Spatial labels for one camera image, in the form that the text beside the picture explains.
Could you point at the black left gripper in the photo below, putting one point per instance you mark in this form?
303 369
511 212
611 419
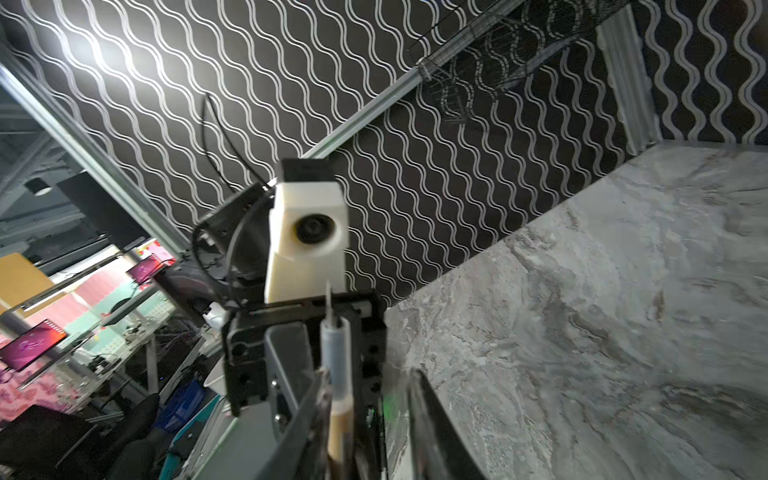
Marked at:
271 354

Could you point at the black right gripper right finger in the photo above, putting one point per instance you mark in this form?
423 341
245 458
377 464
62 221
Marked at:
437 450

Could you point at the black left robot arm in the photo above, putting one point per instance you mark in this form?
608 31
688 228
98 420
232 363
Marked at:
246 221

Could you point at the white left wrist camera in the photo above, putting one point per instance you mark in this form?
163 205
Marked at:
309 232

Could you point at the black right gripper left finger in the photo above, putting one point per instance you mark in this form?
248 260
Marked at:
302 452

